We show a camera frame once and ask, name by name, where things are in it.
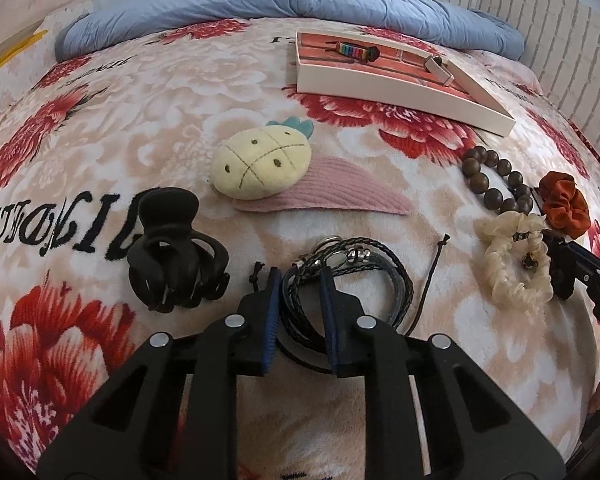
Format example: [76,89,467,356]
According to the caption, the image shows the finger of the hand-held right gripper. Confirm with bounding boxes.
[546,252,600,303]
[541,229,600,276]

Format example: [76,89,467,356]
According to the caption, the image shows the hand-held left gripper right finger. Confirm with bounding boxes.
[320,264,566,480]

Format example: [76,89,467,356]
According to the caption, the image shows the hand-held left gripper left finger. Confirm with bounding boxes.
[37,266,283,480]

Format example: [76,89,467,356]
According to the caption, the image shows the black braided leather bracelet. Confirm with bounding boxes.
[249,233,452,376]

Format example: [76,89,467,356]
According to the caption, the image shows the orange scrunchie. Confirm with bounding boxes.
[537,171,591,238]

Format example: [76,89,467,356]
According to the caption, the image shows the cream scrunchie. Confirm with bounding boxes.
[475,210,554,317]

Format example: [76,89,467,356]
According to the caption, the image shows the brown wooden bead bracelet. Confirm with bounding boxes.
[461,146,537,217]

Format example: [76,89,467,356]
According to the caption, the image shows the pineapple plush pink hair clip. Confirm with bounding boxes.
[209,116,415,217]

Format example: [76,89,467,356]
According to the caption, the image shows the white tray with brick print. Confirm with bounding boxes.
[295,29,517,137]

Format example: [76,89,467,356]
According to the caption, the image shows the black hair claw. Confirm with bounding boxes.
[126,187,232,315]

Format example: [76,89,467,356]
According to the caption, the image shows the red floral plush blanket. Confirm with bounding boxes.
[0,7,600,480]

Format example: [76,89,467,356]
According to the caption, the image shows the blue quilt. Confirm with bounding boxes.
[54,0,526,63]

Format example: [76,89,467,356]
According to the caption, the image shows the yellow edged board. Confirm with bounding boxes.
[0,29,49,86]

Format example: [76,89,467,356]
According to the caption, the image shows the rainbow beaded bracelet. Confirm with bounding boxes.
[325,42,382,63]

